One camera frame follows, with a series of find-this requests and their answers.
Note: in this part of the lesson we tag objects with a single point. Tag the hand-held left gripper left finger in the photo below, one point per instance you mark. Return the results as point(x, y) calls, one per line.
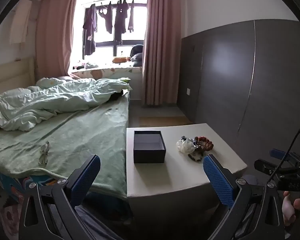
point(87, 176)

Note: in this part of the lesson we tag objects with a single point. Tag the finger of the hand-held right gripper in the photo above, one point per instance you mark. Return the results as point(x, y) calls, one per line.
point(278, 153)
point(263, 165)

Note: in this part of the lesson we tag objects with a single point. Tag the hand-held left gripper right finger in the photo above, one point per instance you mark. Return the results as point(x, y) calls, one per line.
point(218, 180)

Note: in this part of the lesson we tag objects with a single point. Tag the white scrunchie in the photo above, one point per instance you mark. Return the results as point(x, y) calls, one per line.
point(185, 145)

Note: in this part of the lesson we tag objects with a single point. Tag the dark blue box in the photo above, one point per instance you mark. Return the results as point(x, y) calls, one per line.
point(150, 158)

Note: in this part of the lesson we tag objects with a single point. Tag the person's right hand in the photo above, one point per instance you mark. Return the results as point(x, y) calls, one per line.
point(290, 206)

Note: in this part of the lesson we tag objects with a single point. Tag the bed with green blanket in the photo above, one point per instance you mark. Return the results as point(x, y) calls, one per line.
point(85, 140)

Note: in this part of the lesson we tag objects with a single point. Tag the white low table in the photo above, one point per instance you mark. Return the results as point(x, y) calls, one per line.
point(177, 180)

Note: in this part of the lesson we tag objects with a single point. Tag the flattened cardboard floor sheets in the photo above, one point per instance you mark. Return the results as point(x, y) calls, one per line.
point(165, 122)

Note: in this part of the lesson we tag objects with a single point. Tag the colourful patterned mattress cover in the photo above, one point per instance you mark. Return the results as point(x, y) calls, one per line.
point(7, 185)

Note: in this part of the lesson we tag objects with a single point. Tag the light green duvet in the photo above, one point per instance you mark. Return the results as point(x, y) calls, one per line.
point(55, 100)

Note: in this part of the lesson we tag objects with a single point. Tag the green packet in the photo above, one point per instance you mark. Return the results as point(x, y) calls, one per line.
point(126, 80)

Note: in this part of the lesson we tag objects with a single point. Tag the patterned window seat cushion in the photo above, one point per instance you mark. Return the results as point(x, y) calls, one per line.
point(102, 73)

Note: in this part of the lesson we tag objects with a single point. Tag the orange plush toy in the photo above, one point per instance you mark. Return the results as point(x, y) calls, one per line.
point(119, 59)

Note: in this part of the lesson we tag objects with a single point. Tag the beige headboard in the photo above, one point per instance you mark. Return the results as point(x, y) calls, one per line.
point(10, 75)

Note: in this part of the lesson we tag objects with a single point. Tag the dark blue cushion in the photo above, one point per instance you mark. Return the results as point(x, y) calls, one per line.
point(137, 55)

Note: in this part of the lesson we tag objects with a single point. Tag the pink curtain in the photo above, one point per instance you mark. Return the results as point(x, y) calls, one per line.
point(162, 42)
point(55, 35)

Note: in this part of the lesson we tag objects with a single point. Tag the dark hanging garment with tag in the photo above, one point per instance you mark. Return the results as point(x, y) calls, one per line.
point(89, 30)

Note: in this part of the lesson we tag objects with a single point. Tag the dark hanging shirt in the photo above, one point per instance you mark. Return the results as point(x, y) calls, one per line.
point(120, 20)

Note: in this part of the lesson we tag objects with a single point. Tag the dark hanging top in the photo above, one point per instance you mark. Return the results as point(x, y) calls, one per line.
point(107, 17)

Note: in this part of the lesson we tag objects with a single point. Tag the narrow dark hanging garment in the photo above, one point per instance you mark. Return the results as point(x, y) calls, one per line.
point(131, 17)

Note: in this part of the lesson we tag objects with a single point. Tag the clear frame eyeglasses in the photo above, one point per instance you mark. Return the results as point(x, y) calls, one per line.
point(43, 152)

